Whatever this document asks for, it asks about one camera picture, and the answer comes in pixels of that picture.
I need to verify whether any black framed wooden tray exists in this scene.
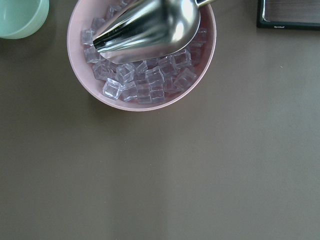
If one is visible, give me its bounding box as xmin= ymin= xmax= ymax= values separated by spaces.
xmin=256 ymin=0 xmax=320 ymax=31

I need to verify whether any pink bowl of ice cubes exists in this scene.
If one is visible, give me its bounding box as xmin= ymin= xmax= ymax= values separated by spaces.
xmin=67 ymin=0 xmax=217 ymax=112

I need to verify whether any metal ice scoop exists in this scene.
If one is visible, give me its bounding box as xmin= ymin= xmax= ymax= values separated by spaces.
xmin=93 ymin=0 xmax=211 ymax=64

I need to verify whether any mint green bowl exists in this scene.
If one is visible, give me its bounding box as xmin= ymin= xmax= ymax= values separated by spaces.
xmin=0 ymin=0 xmax=50 ymax=39

